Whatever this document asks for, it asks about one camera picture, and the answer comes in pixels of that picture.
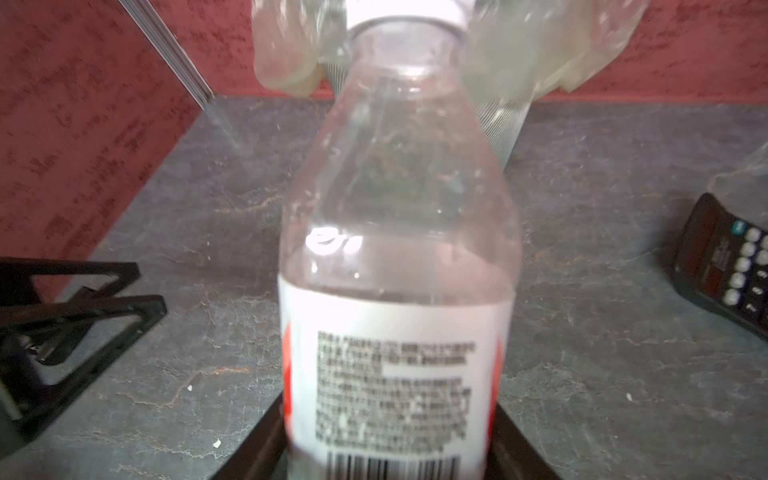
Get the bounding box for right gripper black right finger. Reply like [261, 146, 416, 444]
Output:
[487, 403, 561, 480]

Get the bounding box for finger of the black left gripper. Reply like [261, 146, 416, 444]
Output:
[1, 295, 167, 444]
[0, 256, 143, 367]

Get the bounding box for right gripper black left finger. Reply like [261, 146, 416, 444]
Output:
[211, 394, 287, 480]

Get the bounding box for red white label water bottle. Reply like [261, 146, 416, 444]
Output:
[278, 1, 522, 479]

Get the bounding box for silver mesh waste bin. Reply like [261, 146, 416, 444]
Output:
[320, 63, 531, 170]

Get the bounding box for clear plastic bin liner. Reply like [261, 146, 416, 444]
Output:
[251, 1, 649, 103]

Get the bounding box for black desk calculator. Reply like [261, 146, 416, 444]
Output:
[671, 193, 767, 339]

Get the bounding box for aluminium left corner post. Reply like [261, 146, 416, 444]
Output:
[119, 0, 214, 110]

